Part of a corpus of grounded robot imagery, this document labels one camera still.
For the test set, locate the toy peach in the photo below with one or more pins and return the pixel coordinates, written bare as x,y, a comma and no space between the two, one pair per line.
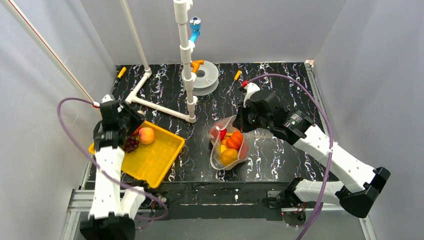
146,135

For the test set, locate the yellow screwdriver right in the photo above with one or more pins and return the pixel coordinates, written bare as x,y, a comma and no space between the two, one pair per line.
236,80

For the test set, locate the yellow plastic tray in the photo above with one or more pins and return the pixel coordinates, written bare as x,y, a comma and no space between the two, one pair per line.
149,163

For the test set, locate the blue overhead camera mount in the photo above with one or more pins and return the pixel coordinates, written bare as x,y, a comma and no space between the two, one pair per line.
195,26

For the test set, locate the aluminium frame rail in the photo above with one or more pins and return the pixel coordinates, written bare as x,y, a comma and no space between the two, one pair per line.
298,191

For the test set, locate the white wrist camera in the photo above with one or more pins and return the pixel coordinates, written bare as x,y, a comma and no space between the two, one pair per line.
107,98
248,89

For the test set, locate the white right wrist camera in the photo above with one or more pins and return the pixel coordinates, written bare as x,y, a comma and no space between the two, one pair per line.
248,89

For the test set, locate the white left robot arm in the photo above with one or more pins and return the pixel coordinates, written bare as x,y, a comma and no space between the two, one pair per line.
110,217

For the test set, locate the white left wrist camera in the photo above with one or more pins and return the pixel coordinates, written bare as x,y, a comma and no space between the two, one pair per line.
107,98

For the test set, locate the yellow toy bell pepper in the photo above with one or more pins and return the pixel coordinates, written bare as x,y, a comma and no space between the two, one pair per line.
223,142

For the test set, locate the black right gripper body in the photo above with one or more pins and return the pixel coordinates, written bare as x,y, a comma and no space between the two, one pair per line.
243,120

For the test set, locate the red toy apple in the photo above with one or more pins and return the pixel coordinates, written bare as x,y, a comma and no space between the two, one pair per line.
136,132

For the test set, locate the grey filament spool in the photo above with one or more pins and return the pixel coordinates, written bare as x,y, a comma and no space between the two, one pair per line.
207,79

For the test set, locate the orange clamp handle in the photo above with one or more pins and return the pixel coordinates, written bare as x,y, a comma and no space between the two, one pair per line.
195,65

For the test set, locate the white pvc pipe stand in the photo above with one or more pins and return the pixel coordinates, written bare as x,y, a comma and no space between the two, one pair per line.
181,8

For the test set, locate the toy orange fruit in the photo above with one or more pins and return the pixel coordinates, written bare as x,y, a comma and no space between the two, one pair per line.
228,156

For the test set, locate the clear polka dot zip bag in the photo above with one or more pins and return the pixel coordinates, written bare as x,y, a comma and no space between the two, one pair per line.
217,148

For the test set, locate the orange toy pumpkin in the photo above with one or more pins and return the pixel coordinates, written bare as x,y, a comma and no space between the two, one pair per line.
235,140

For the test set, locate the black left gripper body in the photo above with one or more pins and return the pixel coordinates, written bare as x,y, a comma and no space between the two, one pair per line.
131,122

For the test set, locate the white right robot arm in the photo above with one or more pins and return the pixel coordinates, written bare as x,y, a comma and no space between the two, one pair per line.
358,185

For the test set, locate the purple toy grapes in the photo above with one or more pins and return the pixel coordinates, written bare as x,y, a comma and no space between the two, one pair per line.
131,144

